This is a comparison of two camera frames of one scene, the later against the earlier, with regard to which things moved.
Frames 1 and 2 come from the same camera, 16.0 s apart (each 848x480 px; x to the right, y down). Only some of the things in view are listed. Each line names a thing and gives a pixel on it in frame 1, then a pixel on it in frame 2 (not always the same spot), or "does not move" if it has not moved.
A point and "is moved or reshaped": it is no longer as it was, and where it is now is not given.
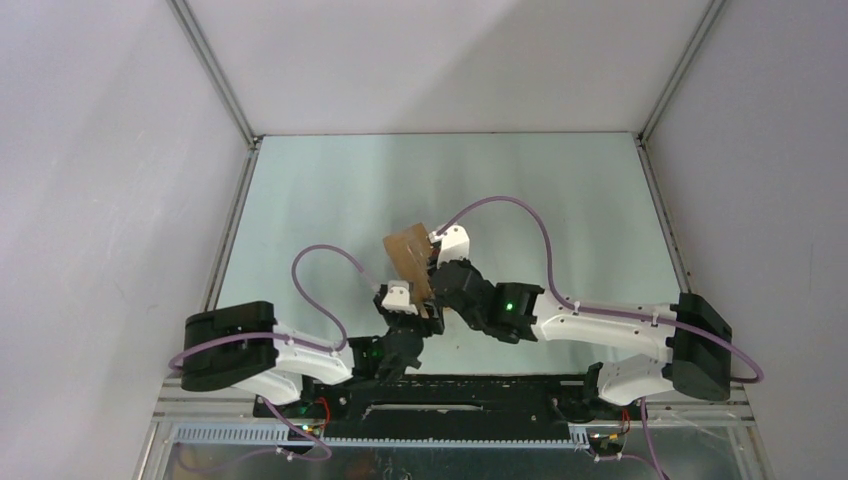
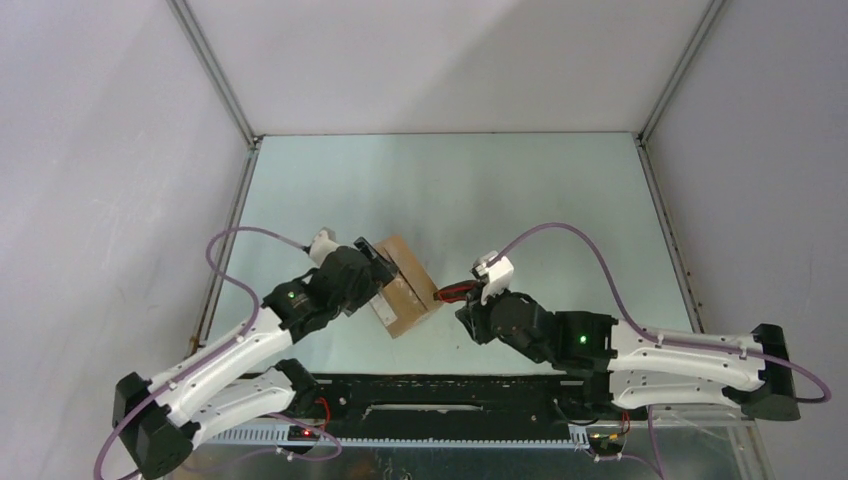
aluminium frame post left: x=194 y=30 does not move
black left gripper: x=434 y=322 -> x=375 y=275
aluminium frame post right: x=704 y=30 does not move
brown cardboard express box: x=411 y=256 is moved or reshaped
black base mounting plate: x=445 y=407 does not move
